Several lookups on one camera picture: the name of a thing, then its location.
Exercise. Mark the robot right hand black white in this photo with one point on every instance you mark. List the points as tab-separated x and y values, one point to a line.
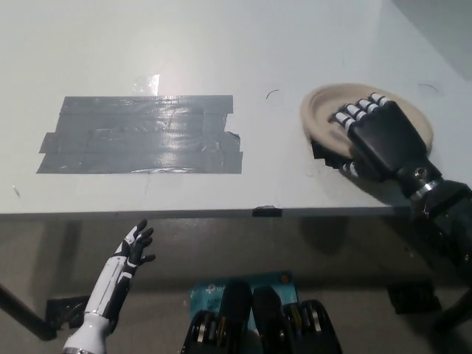
387	144

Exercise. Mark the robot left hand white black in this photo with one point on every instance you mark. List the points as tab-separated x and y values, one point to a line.
114	284

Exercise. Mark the beige paper plate stack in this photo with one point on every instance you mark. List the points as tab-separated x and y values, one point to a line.
324	118

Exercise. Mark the black robot body blocks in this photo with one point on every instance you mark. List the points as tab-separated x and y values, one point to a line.
265	324

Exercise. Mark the black table leg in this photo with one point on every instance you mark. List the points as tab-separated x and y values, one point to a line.
22	313
455	313

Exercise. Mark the teal cardboard box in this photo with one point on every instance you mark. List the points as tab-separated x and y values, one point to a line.
284	287

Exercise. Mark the grey duct tape patch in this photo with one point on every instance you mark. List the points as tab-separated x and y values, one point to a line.
144	136

